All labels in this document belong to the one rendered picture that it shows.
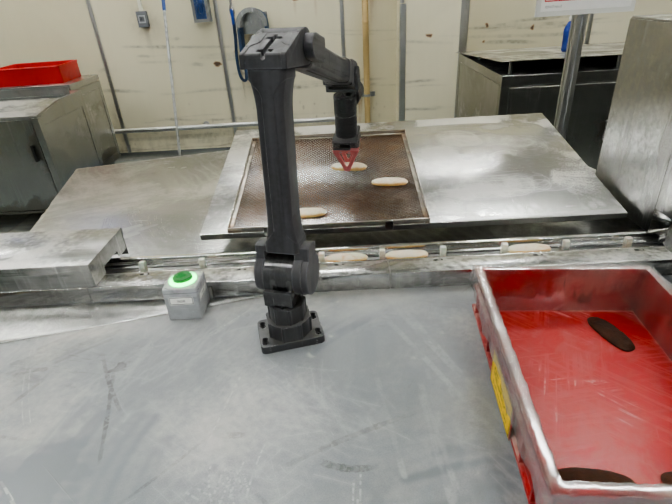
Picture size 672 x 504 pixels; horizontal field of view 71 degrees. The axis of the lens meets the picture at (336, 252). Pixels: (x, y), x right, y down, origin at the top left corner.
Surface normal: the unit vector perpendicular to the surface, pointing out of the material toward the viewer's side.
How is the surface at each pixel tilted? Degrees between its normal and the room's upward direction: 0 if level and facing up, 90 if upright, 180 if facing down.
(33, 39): 90
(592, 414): 0
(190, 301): 90
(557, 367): 0
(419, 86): 90
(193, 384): 0
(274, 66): 85
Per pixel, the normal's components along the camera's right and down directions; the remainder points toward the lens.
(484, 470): -0.06, -0.87
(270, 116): -0.26, 0.41
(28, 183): 0.00, 0.49
